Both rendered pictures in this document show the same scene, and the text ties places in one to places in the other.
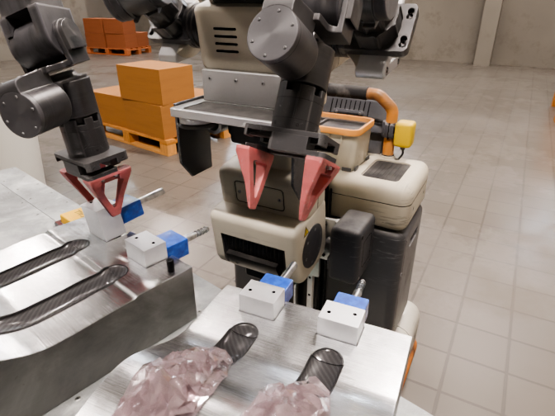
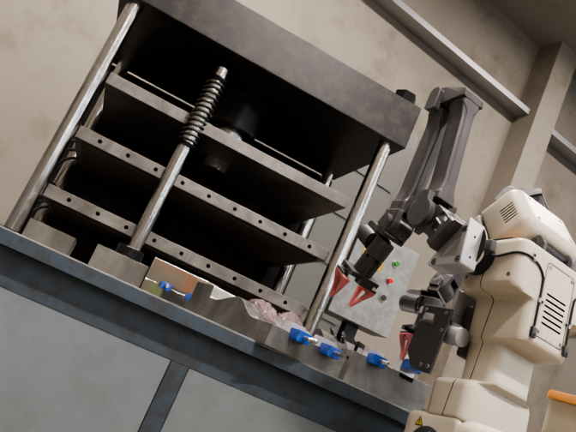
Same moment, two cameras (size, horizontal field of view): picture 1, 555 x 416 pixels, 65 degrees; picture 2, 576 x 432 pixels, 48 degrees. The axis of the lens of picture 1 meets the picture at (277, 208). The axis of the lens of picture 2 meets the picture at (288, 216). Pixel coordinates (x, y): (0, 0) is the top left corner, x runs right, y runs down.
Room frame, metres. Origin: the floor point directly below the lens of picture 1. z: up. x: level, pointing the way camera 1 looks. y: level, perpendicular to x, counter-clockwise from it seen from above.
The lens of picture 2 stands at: (1.29, -1.54, 0.75)
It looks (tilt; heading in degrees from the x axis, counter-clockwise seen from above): 13 degrees up; 125
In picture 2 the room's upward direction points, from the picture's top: 24 degrees clockwise
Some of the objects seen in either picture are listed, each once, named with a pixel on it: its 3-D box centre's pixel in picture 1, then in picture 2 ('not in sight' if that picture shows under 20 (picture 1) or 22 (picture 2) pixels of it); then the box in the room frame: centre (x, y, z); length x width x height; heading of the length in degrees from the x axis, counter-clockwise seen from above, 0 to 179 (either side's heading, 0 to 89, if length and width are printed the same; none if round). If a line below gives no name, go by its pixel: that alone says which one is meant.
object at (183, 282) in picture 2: not in sight; (169, 292); (-0.56, 0.50, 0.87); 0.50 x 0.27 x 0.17; 139
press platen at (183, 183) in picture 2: not in sight; (194, 207); (-0.69, 0.55, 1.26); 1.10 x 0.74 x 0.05; 49
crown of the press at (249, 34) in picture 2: not in sight; (241, 111); (-0.65, 0.52, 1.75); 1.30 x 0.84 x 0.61; 49
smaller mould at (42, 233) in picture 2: not in sight; (50, 240); (-0.27, -0.37, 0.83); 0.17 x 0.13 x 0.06; 139
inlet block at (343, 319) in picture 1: (350, 307); (302, 337); (0.46, -0.10, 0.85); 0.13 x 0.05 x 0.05; 156
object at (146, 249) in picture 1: (174, 243); (378, 361); (0.57, 0.16, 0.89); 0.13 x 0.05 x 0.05; 138
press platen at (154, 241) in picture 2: not in sight; (169, 257); (-0.69, 0.55, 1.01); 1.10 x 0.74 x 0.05; 49
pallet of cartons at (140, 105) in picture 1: (156, 98); not in sight; (4.20, 1.16, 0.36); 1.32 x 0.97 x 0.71; 62
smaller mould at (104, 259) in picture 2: not in sight; (116, 267); (-0.11, -0.24, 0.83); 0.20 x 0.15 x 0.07; 139
